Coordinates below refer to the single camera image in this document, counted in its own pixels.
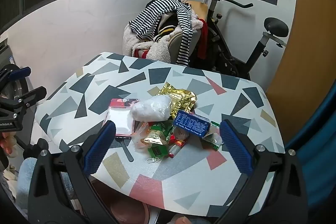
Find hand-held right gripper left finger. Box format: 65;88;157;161
28;120;117;224

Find green snack wrapper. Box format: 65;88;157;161
146;122;174;138

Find orange plastic wrapper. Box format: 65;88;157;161
130;122;153;153

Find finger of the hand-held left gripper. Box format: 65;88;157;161
0;66;32;85
0;85;48;112

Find black exercise bike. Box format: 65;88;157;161
189;0;289;80

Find red cloth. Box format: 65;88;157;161
197;18;209;60

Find gold foil wrapper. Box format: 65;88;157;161
157;81;198;119

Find pink clear card holder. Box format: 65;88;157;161
104;98;139;138

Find white fleece garment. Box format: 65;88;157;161
123;22;174;63

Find white plastic bag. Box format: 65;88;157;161
129;95;172;122

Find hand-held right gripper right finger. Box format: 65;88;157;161
219;119;308;224

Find black plastic spoon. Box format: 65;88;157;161
115;135;135;162

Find pink plastic bin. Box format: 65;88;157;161
89;179;151;224

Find grey washing machine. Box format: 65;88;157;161
0;39;36;135

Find gold green snack packet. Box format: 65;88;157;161
140;135;169;158

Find light blue fluffy mat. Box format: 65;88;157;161
16;157;38;214

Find beige chair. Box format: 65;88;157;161
165;0;210;65

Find dark blue cloth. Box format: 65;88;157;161
285;93;336;188

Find green white plastic wrapper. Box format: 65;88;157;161
202;121;223;151

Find person's left hand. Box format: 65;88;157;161
0;132;18;157

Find wooden door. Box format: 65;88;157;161
265;0;336;119

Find blue cardboard box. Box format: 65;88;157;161
172;109;210;138

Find small red white tube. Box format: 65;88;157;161
168;140;187;159

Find dark jacket yellow stripes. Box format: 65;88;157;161
154;11;181;42

